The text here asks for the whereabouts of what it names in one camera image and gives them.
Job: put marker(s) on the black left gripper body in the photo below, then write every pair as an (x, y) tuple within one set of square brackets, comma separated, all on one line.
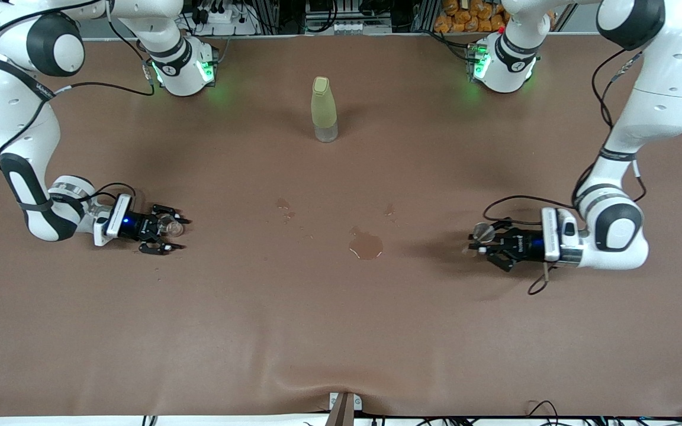
[(523, 244)]

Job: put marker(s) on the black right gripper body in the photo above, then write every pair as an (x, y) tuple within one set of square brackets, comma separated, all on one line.
[(137, 225)]

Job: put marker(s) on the small clear glass cup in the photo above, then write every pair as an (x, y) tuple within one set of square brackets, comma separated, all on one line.
[(169, 223)]

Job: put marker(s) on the steel double-cone jigger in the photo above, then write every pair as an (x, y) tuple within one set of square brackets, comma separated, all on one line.
[(484, 232)]

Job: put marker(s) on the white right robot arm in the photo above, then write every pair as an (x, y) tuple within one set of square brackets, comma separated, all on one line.
[(21, 100)]

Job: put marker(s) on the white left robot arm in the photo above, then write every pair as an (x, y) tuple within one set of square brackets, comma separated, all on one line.
[(660, 89)]

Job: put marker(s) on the small liquid spill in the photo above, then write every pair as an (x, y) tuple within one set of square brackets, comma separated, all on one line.
[(283, 204)]

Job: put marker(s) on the large brown liquid puddle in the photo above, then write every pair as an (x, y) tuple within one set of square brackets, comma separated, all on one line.
[(366, 245)]

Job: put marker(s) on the brown table mat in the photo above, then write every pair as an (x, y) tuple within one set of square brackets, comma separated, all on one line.
[(341, 325)]

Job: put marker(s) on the yellow-green bottle with clear base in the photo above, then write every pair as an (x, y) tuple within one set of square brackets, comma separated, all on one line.
[(323, 109)]

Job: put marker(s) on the white power strip with plugs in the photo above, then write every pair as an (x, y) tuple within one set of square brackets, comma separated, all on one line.
[(222, 18)]

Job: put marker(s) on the orange snack bag pile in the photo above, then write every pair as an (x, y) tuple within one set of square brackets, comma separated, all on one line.
[(465, 21)]

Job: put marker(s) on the long white socket strip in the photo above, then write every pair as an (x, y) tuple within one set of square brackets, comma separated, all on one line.
[(347, 26)]

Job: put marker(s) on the grey metal table bracket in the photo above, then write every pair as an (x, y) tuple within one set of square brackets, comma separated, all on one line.
[(344, 408)]

